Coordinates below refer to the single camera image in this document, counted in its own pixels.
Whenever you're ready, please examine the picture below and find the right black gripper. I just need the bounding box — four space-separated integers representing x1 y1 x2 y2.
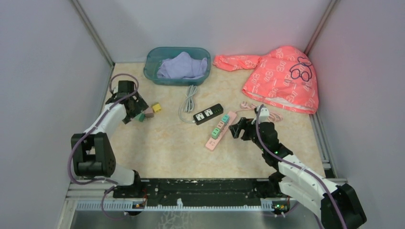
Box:
229 117 266 152

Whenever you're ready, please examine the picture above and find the pink power strip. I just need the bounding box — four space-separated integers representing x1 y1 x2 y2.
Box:
205 111 237 151

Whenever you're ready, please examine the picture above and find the pink charger plug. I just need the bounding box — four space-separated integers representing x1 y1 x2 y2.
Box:
216 121 225 131
144 107 154 118

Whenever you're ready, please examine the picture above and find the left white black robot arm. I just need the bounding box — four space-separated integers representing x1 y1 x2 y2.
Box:
67 81 148 198

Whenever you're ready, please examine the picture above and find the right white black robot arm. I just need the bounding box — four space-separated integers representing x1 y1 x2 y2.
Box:
229 117 367 229

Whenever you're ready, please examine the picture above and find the yellow charger plug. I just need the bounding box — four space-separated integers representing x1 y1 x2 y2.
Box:
151 102 162 113

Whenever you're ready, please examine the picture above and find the black power strip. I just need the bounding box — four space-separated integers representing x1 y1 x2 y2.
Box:
193 104 224 125

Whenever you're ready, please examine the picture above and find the teal plastic basin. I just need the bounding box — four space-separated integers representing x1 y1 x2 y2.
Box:
144 47 211 86

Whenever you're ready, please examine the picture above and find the lavender cloth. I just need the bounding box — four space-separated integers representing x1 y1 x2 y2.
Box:
157 52 208 79

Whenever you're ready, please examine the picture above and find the coral patterned jacket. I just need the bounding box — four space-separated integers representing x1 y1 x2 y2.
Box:
213 46 319 115

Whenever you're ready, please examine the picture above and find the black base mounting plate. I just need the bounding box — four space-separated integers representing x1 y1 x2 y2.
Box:
113 178 287 207

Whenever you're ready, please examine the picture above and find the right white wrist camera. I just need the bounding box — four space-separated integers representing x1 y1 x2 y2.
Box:
254 106 270 124

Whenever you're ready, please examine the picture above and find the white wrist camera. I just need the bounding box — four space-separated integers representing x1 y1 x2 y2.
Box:
117 81 136 97
254 106 270 124

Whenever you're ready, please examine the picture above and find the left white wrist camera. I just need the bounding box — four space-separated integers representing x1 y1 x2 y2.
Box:
117 81 136 97

